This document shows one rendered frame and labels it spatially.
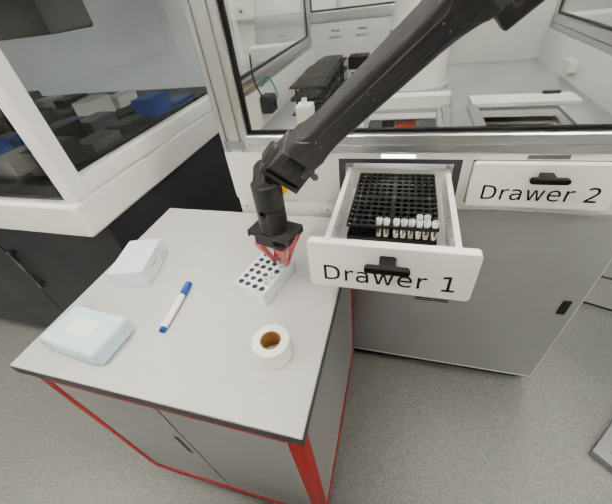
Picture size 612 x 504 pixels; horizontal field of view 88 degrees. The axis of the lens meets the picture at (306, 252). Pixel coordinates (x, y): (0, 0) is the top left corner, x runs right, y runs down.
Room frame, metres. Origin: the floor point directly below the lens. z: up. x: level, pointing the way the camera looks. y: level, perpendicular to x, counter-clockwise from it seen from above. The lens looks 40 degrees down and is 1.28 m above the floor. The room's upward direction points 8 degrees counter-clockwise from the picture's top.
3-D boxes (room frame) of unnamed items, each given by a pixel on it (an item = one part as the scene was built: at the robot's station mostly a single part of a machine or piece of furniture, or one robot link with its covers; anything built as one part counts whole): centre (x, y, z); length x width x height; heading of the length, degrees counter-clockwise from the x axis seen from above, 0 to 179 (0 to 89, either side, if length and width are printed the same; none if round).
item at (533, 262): (1.14, -0.46, 0.40); 1.03 x 0.95 x 0.80; 70
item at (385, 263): (0.38, -0.13, 0.91); 0.07 x 0.04 x 0.01; 70
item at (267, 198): (0.54, 0.06, 0.98); 0.07 x 0.06 x 0.07; 2
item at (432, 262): (0.40, -0.14, 0.87); 0.29 x 0.02 x 0.11; 70
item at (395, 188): (0.59, -0.21, 0.87); 0.22 x 0.18 x 0.06; 160
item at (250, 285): (0.52, 0.10, 0.78); 0.12 x 0.08 x 0.04; 145
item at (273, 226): (0.53, 0.06, 0.92); 0.10 x 0.07 x 0.07; 55
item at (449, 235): (0.60, -0.21, 0.86); 0.40 x 0.26 x 0.06; 160
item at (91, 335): (0.43, 0.47, 0.78); 0.15 x 0.10 x 0.04; 66
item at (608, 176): (0.59, -0.55, 0.87); 0.29 x 0.02 x 0.11; 70
